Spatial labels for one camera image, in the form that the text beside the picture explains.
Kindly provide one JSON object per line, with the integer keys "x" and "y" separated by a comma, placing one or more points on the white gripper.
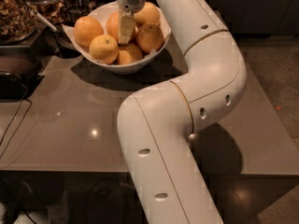
{"x": 127, "y": 20}

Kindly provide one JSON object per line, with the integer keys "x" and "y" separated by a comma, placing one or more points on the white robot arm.
{"x": 154, "y": 124}

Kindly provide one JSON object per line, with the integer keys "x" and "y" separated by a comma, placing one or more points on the white ceramic bowl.
{"x": 101, "y": 14}

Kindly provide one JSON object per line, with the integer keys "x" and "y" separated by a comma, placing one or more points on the orange centre back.
{"x": 112, "y": 24}

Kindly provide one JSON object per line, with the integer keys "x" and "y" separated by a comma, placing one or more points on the orange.
{"x": 148, "y": 14}
{"x": 104, "y": 48}
{"x": 112, "y": 24}
{"x": 86, "y": 29}
{"x": 129, "y": 54}
{"x": 149, "y": 36}

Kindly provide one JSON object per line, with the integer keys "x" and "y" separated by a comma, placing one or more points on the orange top right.
{"x": 148, "y": 14}

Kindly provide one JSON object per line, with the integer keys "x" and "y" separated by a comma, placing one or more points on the orange front centre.
{"x": 129, "y": 54}

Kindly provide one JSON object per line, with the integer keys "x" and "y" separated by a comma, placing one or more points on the orange front left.
{"x": 104, "y": 48}

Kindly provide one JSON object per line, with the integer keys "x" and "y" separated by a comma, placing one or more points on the orange far left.
{"x": 86, "y": 29}

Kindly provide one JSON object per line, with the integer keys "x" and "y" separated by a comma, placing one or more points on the large glass snack jar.
{"x": 16, "y": 21}

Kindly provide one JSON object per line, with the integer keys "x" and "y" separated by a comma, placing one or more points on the black appliance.
{"x": 20, "y": 73}

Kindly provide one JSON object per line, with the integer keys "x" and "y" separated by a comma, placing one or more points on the white scoop handle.
{"x": 40, "y": 17}

